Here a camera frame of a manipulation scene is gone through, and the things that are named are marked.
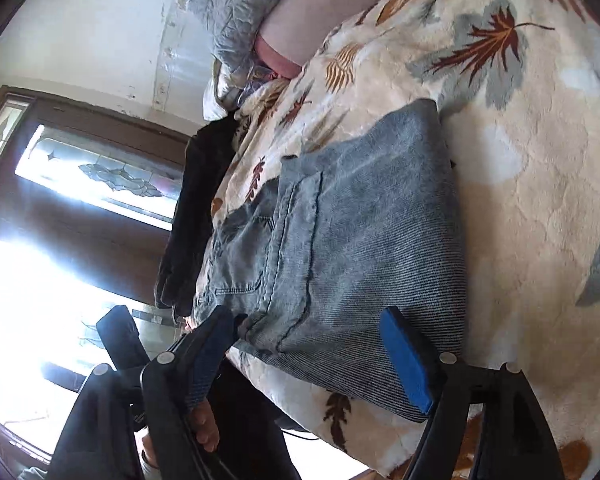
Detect leaf-pattern fleece blanket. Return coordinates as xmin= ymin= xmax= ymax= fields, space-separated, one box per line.
xmin=211 ymin=0 xmax=600 ymax=479

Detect grey-blue denim pants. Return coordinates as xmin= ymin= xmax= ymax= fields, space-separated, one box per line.
xmin=193 ymin=100 xmax=468 ymax=422

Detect left hand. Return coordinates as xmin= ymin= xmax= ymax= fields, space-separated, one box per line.
xmin=140 ymin=399 xmax=219 ymax=472

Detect stained glass window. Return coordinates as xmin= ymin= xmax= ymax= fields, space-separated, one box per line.
xmin=0 ymin=86 xmax=188 ymax=231

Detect cream quilted cloth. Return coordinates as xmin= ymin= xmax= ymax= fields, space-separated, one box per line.
xmin=202 ymin=56 xmax=261 ymax=122

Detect black jacket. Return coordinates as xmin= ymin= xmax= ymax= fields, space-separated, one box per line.
xmin=153 ymin=116 xmax=239 ymax=320

